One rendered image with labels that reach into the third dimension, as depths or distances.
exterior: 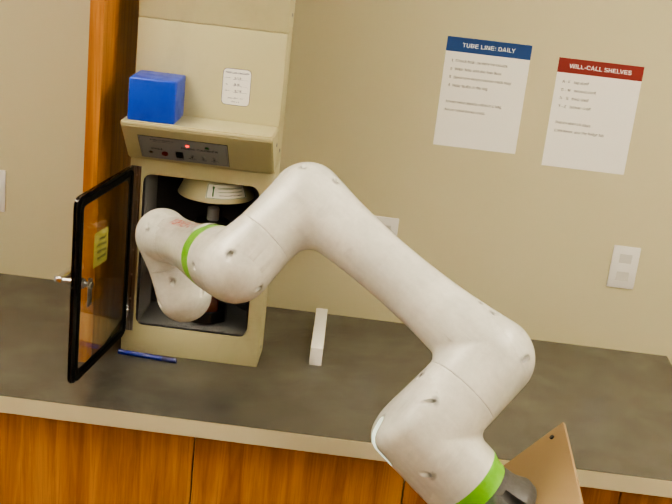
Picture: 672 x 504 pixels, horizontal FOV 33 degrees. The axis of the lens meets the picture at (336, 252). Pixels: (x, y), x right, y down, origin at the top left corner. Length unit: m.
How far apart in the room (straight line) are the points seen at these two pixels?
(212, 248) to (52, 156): 1.28
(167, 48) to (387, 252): 0.87
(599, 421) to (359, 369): 0.56
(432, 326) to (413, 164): 1.19
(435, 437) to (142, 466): 0.95
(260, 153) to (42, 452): 0.79
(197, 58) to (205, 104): 0.10
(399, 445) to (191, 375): 0.97
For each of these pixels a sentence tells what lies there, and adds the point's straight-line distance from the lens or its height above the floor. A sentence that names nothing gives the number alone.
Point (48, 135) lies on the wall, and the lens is 3.02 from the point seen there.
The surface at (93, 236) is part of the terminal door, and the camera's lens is 2.33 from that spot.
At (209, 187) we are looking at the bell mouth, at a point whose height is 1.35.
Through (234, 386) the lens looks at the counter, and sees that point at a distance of 2.52.
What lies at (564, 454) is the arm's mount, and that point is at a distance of 1.81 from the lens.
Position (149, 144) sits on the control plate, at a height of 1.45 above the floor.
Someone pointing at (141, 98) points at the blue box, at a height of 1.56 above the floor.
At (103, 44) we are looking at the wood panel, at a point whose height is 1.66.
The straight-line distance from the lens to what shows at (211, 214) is 2.57.
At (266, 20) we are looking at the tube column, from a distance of 2.41.
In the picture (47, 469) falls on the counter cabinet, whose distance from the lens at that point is 2.53.
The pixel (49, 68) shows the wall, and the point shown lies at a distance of 2.98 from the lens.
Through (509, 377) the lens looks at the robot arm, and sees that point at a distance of 1.71.
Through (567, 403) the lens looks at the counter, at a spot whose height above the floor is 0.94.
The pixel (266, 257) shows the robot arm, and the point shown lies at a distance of 1.80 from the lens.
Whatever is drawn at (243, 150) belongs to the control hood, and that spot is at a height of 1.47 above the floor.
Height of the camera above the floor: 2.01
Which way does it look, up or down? 18 degrees down
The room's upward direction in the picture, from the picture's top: 7 degrees clockwise
